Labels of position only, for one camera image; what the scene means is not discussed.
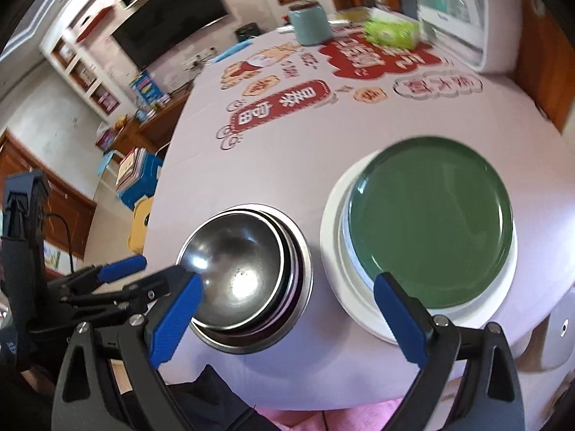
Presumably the red wall shelf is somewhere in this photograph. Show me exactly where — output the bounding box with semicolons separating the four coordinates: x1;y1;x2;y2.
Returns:
74;6;118;43

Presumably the teal canister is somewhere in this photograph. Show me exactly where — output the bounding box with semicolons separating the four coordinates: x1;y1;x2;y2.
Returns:
287;2;335;46

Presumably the yellow cartoon stool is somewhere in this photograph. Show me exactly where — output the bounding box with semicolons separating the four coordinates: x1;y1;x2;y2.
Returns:
127;195;156;256

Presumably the blue face mask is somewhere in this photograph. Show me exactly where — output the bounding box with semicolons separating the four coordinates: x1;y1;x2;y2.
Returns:
211;40;254;62

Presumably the pink bowl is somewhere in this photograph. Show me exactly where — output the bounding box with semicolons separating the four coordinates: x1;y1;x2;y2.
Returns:
189;209;303;339

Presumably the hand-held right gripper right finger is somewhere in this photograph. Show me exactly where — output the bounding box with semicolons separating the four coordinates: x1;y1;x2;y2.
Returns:
374;272;526;431

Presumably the wooden television cabinet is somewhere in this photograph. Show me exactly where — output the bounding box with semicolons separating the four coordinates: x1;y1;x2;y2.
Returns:
108;78;196;153

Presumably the blue printed box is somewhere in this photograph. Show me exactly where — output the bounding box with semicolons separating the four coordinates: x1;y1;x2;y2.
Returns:
128;71;163;103

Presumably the red tissue box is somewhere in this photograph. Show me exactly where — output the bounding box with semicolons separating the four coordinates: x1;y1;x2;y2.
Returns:
96;126;118;151

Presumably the white plate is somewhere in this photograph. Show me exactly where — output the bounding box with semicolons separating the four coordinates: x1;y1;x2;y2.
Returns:
320;150;518;344

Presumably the green tissue pack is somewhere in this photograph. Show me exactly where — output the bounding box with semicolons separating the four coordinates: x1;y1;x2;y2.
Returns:
363;8;423;50

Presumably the steel plate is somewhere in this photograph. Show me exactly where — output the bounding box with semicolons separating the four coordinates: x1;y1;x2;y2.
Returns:
338;153;517;306

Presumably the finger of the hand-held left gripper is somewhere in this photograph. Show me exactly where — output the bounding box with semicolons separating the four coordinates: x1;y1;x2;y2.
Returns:
47;255;148;295
60;264;192;319

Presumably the green plate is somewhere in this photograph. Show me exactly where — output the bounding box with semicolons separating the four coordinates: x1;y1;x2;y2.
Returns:
348;136;514;310

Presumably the blue stool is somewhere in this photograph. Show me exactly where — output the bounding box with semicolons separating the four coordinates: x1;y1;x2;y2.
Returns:
96;149;127;185

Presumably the wide-rimmed steel bowl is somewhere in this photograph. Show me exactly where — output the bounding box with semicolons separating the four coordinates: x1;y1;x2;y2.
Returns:
189;205;314;354

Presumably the person's left hand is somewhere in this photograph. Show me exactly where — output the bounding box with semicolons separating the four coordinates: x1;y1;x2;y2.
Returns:
18;363;58;391

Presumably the pink cushion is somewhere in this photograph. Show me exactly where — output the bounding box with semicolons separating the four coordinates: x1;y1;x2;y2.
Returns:
252;386;450;431

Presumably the printed pink tablecloth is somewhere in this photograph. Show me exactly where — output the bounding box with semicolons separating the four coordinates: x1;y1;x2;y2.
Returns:
83;22;567;411

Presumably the small steel bowl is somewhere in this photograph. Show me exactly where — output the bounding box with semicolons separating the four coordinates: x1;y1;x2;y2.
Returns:
176;214;288;329

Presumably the white wall shelf unit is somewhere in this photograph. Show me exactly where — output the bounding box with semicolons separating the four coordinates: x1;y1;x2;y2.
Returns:
40;27;122;115

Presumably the white plastic container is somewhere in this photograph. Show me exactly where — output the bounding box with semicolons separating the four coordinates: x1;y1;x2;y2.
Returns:
411;0;524;75

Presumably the black cable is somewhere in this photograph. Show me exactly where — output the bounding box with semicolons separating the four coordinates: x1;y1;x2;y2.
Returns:
45;213;75;274

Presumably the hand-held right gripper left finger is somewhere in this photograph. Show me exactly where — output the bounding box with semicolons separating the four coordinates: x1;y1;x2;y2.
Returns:
51;273;204;431

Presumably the black television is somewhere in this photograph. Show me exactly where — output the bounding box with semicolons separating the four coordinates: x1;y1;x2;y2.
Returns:
111;0;229;71

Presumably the wall poster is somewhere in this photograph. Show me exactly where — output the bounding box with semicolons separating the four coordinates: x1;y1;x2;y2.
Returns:
42;245;64;270

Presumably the brown wooden furniture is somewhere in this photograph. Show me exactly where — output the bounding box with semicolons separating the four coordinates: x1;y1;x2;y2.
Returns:
516;0;575;133

